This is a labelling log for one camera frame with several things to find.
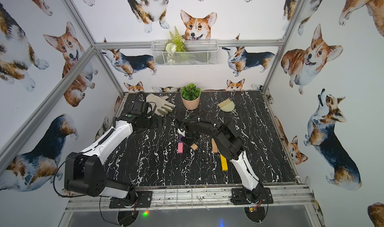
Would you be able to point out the pink block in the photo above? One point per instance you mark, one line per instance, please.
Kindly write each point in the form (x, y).
(180, 147)

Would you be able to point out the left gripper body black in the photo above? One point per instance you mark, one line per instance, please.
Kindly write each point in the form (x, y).
(166, 120)

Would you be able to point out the small brush with dustpan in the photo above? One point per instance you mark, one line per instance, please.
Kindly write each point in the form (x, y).
(228, 106)

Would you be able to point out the potted green plant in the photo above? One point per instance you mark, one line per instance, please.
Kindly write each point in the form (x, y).
(191, 96)

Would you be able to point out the fern and white flower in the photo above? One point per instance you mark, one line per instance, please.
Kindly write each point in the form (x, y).
(175, 48)

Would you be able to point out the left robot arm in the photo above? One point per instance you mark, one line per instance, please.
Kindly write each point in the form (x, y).
(85, 173)

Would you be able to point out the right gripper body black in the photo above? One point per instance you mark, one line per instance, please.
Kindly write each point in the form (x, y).
(189, 138)

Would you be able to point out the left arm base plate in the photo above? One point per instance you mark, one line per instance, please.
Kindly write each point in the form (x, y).
(144, 199)

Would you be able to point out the upright wooden block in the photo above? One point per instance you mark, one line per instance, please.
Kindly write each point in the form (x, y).
(214, 147)

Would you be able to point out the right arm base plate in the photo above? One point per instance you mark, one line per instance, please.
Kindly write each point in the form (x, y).
(241, 196)

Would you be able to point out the white wire basket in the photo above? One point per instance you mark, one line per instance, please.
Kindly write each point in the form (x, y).
(193, 53)

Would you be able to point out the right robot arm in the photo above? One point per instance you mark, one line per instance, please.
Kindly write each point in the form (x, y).
(231, 146)

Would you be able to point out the long yellow block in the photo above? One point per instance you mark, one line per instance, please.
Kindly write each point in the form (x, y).
(224, 163)

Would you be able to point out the work glove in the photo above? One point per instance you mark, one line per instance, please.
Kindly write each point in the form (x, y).
(163, 106)

